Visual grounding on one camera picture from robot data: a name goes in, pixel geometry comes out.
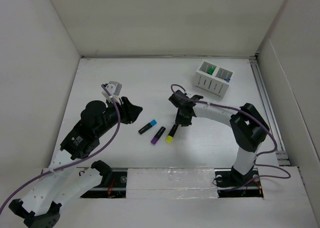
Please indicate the white slotted pen holder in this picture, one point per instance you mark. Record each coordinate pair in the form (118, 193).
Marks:
(215, 83)

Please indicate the aluminium rail right side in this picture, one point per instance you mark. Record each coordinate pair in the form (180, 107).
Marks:
(281, 153)

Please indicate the yellow cap black highlighter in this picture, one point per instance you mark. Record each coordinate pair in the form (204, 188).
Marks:
(171, 134)

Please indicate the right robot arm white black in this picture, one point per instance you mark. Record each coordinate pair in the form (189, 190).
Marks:
(248, 127)

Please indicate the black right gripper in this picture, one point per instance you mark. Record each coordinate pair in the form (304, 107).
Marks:
(179, 120)

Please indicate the purple cap black highlighter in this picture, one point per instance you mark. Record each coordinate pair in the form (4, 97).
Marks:
(158, 135)

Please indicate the blue cap black highlighter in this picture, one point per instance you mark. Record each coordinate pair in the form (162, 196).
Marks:
(147, 126)

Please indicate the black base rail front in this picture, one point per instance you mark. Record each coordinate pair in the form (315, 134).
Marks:
(115, 187)

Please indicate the green cap black highlighter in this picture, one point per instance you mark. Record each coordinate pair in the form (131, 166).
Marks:
(211, 70)

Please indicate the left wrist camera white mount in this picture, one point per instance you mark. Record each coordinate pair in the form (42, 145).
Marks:
(112, 90)

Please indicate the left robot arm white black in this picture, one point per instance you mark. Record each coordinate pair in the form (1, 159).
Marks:
(41, 207)

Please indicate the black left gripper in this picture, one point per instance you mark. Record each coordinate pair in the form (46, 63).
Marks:
(133, 110)

